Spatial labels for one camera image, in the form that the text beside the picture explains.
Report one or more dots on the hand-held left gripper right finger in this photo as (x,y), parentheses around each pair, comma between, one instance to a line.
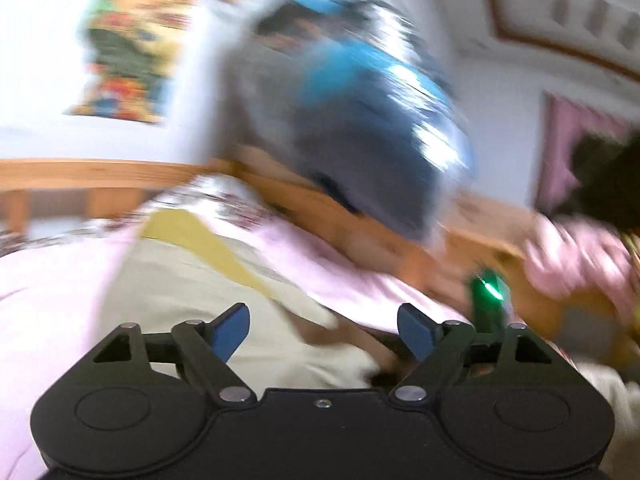
(415,335)

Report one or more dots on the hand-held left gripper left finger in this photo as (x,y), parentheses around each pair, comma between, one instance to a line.
(230,331)

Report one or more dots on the olive brown beige hooded jacket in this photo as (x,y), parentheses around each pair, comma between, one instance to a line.
(200,285)

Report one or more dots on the person's right forearm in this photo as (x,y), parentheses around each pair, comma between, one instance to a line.
(575,260)

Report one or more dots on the pink bed sheet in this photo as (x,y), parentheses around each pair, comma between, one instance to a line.
(50,305)

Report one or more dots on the blue grey bag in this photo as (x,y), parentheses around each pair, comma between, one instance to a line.
(350,110)

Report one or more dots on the wooden framed window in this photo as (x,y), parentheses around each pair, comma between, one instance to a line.
(565,15)

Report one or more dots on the wooden bed frame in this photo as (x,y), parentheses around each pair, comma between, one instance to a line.
(75,172)

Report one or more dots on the large colourful cartoon wall poster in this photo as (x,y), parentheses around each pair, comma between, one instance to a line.
(125,60)

